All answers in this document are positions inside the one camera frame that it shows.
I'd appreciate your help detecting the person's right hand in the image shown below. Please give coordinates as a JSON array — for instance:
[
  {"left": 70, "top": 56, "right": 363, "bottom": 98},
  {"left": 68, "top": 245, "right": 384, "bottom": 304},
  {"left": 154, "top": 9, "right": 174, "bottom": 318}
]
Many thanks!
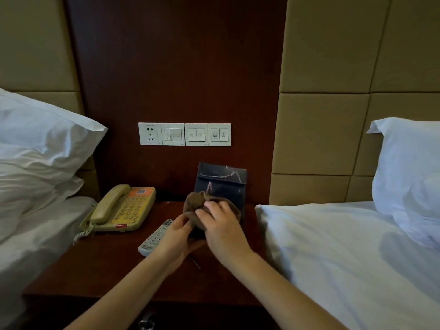
[{"left": 195, "top": 201, "right": 257, "bottom": 269}]

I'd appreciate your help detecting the person's left hand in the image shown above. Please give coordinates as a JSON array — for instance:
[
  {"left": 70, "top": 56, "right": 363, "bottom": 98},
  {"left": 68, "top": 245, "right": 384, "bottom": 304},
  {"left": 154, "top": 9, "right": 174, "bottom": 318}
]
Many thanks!
[{"left": 151, "top": 213, "right": 207, "bottom": 275}]

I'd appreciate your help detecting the white remote control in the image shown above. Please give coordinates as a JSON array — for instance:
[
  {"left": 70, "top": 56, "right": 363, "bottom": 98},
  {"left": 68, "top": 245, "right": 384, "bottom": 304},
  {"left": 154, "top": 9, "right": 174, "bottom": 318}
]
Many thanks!
[{"left": 137, "top": 219, "right": 175, "bottom": 258}]

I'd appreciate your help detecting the brown cleaning cloth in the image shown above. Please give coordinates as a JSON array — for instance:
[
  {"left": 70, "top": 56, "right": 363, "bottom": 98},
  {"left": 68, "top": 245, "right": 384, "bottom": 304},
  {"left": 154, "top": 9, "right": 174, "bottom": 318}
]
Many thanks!
[{"left": 182, "top": 191, "right": 242, "bottom": 234}]

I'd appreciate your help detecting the dark blue scribbled pouch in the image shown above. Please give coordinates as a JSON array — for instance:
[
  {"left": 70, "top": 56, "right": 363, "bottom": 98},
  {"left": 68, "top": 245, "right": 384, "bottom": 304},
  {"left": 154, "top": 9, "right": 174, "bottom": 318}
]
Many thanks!
[{"left": 193, "top": 161, "right": 248, "bottom": 224}]

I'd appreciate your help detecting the yellow corded telephone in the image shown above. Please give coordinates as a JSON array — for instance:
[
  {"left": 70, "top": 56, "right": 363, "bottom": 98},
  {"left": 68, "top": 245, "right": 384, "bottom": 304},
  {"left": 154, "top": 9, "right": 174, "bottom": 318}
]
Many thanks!
[{"left": 79, "top": 184, "right": 157, "bottom": 233}]

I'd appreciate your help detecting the beige telephone cord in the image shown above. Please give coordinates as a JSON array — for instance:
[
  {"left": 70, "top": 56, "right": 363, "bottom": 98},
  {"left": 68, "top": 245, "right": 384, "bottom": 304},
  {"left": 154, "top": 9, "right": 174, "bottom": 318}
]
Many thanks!
[{"left": 72, "top": 225, "right": 95, "bottom": 245}]

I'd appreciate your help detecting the person's left forearm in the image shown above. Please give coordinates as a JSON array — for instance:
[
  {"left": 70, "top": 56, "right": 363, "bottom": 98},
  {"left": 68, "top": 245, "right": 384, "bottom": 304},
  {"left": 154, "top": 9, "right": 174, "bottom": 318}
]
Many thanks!
[{"left": 63, "top": 254, "right": 172, "bottom": 330}]

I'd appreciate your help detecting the person's right forearm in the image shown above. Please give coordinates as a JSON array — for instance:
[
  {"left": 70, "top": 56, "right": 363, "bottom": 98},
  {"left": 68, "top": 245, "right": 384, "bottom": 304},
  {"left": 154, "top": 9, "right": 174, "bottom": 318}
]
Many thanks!
[{"left": 235, "top": 252, "right": 350, "bottom": 330}]

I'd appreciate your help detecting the dark wooden nightstand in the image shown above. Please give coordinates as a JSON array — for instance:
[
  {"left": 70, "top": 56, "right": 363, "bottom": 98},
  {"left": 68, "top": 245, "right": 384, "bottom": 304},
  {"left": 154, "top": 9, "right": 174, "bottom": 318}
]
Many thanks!
[{"left": 21, "top": 201, "right": 272, "bottom": 308}]

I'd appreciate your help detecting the white bed cover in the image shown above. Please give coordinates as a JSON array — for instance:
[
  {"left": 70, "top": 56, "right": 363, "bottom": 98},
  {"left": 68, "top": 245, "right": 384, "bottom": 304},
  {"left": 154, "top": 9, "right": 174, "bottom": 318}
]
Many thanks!
[{"left": 254, "top": 201, "right": 440, "bottom": 330}]

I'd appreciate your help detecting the white bed sheet mattress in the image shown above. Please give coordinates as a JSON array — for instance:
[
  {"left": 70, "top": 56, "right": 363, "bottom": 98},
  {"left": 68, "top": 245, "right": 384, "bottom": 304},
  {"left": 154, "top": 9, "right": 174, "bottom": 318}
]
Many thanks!
[{"left": 0, "top": 195, "right": 98, "bottom": 330}]

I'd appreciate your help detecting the crumpled white pillow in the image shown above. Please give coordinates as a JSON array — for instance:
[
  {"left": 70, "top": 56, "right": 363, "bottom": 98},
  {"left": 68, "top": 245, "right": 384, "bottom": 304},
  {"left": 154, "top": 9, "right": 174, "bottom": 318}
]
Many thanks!
[{"left": 0, "top": 144, "right": 85, "bottom": 243}]

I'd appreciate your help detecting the beige padded headboard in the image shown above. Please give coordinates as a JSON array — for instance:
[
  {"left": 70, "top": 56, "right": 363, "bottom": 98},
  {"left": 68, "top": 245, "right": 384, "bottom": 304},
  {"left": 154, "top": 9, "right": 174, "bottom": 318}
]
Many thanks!
[{"left": 269, "top": 0, "right": 440, "bottom": 207}]

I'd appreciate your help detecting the smooth white pillow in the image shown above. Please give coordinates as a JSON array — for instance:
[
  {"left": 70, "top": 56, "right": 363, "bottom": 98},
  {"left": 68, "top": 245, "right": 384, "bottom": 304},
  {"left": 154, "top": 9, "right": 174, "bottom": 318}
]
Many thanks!
[{"left": 0, "top": 87, "right": 108, "bottom": 176}]

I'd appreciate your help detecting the metal ring drawer handle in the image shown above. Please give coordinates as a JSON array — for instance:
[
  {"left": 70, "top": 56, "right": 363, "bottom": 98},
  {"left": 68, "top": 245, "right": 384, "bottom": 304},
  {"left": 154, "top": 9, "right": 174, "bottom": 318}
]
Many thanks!
[{"left": 138, "top": 311, "right": 156, "bottom": 330}]

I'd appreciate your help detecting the white four-button switch panel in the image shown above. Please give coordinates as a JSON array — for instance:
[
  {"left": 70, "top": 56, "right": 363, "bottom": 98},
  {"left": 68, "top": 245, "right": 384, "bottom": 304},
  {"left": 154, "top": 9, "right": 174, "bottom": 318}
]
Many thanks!
[{"left": 184, "top": 122, "right": 232, "bottom": 147}]

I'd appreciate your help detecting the white socket and switch panel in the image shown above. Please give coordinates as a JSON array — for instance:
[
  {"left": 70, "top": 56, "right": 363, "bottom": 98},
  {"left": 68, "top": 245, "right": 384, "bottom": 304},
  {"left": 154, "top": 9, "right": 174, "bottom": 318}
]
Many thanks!
[{"left": 138, "top": 122, "right": 186, "bottom": 147}]

